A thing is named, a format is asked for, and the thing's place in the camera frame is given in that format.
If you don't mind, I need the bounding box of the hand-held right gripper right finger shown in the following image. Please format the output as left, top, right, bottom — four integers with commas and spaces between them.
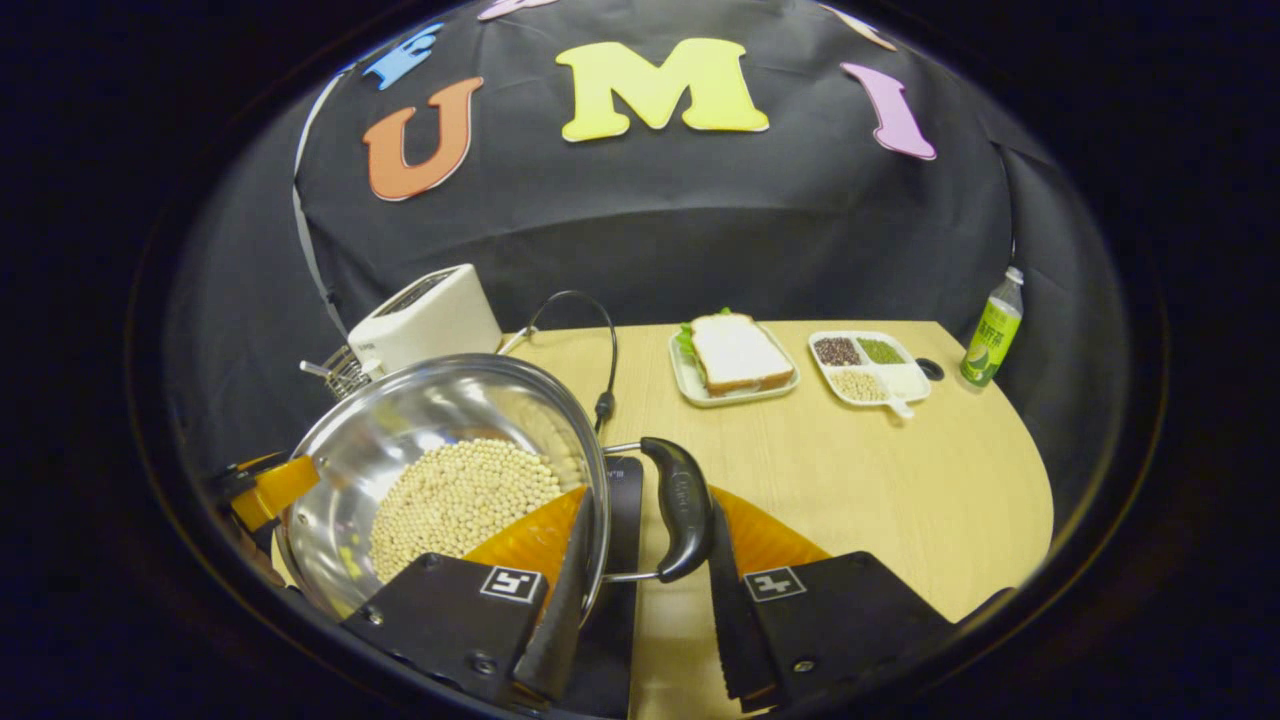
705, 485, 956, 713

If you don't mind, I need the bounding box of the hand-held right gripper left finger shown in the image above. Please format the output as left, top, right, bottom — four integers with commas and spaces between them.
340, 485, 601, 706

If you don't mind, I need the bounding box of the steel pot with beans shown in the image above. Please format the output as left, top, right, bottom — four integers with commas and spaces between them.
275, 352, 716, 623

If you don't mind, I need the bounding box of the white toaster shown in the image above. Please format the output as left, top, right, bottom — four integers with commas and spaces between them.
347, 263, 504, 381

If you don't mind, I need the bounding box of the white rectangular plate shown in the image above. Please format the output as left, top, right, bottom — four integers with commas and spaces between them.
668, 320, 802, 409

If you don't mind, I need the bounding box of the white bread sandwich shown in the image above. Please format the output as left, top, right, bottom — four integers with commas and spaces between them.
676, 308, 796, 396

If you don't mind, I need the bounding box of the white divided dish with beans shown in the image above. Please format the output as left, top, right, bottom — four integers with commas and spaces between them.
807, 330, 933, 419

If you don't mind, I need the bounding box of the green drink bottle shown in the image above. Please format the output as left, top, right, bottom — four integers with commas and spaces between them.
960, 265, 1025, 388

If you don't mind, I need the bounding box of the black backdrop cloth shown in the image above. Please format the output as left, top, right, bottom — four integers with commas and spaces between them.
160, 0, 1131, 521

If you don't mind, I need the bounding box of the metal wire utensil holder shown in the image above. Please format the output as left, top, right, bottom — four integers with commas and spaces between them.
300, 345, 373, 401

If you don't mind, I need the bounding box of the black power cable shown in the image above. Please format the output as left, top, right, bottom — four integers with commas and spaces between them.
497, 290, 619, 436

